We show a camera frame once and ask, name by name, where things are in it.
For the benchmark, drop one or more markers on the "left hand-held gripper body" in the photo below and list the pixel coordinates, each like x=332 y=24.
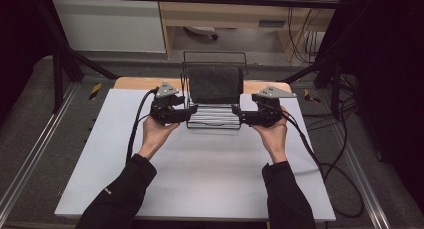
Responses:
x=165 y=114

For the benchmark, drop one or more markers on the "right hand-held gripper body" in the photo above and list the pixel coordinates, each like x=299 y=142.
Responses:
x=266 y=117

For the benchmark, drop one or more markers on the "black fabric pouch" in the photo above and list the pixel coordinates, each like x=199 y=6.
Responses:
x=215 y=85

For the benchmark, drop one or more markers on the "person's right hand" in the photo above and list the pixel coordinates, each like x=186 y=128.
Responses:
x=275 y=139

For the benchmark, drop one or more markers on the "person's left hand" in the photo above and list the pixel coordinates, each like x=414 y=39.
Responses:
x=155 y=135

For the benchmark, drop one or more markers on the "wooden table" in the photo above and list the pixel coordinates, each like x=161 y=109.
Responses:
x=136 y=83

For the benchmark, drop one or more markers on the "yellow black floor tape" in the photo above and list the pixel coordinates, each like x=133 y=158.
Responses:
x=311 y=98
x=95 y=91

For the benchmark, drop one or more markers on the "white table board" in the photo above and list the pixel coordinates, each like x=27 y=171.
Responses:
x=200 y=175

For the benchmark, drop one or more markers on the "office chair base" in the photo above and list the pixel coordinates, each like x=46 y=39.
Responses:
x=201 y=30

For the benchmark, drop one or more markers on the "light wooden desk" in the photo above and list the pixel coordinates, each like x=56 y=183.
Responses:
x=226 y=14

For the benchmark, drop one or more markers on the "white cabinet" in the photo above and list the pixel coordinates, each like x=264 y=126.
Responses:
x=106 y=25

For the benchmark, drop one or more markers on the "dark curtain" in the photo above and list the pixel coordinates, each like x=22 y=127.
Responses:
x=20 y=39
x=390 y=72

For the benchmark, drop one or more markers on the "black frame strut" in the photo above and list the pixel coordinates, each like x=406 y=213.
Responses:
x=58 y=75
x=333 y=79

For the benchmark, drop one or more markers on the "aluminium floor rail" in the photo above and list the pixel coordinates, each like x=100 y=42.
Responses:
x=36 y=142
x=361 y=179

